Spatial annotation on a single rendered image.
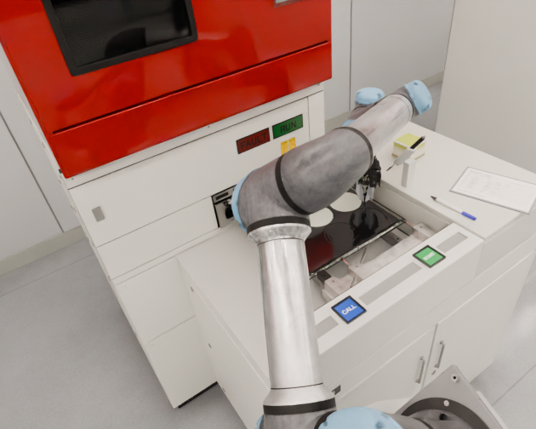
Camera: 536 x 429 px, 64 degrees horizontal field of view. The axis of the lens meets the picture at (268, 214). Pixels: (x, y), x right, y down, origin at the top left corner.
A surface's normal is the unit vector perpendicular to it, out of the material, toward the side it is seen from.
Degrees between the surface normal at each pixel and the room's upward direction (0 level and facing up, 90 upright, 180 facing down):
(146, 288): 90
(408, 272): 0
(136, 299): 90
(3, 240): 90
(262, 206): 39
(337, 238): 0
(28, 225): 90
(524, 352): 0
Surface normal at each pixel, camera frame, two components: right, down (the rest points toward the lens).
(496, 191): -0.11, -0.78
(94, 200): 0.55, 0.47
